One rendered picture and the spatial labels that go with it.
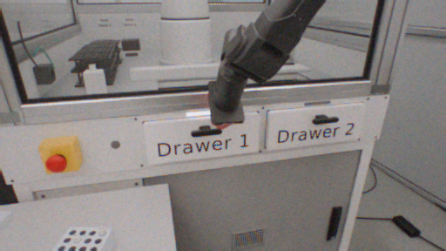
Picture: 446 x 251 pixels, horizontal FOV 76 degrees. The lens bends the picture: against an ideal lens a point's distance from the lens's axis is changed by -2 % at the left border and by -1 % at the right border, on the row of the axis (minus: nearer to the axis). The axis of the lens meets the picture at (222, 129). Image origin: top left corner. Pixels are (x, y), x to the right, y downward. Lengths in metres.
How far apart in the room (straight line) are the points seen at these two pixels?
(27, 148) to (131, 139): 0.23
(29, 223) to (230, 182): 0.49
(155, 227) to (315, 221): 0.62
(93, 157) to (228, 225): 0.46
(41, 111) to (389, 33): 0.86
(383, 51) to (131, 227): 0.76
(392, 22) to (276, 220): 0.67
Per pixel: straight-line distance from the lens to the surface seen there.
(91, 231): 0.62
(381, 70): 0.91
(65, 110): 0.71
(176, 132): 0.70
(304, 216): 1.04
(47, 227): 0.73
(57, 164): 0.69
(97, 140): 0.73
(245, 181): 0.86
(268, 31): 0.44
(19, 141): 0.77
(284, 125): 0.77
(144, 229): 0.64
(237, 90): 0.52
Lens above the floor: 1.19
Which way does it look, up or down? 25 degrees down
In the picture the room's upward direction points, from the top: straight up
